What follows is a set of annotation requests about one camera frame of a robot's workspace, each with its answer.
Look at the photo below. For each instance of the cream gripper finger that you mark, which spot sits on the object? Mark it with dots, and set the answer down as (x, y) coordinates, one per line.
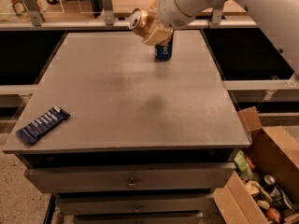
(158, 33)
(152, 7)

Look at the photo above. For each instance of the orange soda can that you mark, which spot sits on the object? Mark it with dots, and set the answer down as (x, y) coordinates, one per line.
(141, 20)

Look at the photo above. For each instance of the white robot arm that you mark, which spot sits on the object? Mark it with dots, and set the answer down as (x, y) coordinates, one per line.
(278, 20)

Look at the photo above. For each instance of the blue soda can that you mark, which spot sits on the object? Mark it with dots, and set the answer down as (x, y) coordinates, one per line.
(164, 52)

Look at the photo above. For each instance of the silver can in box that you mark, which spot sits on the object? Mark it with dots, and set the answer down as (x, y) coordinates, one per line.
(269, 182)

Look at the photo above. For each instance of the wooden desk top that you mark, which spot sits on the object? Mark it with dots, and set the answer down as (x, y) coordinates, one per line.
(123, 8)

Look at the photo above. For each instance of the grey drawer cabinet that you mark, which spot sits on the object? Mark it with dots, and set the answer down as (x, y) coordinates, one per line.
(127, 108)

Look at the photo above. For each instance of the orange printed bag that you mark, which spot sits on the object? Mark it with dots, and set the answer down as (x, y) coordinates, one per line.
(13, 10)

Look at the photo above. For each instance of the green snack bag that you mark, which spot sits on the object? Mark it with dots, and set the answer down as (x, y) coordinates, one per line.
(242, 166)

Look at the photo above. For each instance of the cardboard box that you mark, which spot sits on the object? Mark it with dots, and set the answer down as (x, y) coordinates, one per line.
(275, 152)

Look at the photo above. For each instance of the blue snack bar wrapper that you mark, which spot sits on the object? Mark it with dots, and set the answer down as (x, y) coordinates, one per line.
(38, 128)

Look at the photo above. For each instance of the middle grey drawer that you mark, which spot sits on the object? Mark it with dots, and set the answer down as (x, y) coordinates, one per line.
(135, 204)

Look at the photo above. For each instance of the grey drawer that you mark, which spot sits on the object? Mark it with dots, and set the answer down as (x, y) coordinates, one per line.
(131, 177)
(135, 204)

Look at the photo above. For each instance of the top grey drawer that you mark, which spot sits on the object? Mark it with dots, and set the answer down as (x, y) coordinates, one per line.
(131, 177)

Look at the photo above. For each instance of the red apple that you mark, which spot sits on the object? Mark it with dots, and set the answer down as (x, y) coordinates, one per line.
(273, 215)

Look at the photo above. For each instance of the middle metal bracket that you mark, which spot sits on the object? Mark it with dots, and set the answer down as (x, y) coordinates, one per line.
(109, 13)

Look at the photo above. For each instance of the metal bracket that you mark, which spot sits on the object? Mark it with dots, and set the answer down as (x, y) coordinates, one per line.
(109, 13)
(216, 15)
(34, 12)

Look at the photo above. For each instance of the right metal bracket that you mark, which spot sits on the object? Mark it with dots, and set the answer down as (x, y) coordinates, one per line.
(216, 15)

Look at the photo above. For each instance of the left metal bracket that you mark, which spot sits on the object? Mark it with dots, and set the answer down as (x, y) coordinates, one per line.
(34, 12)

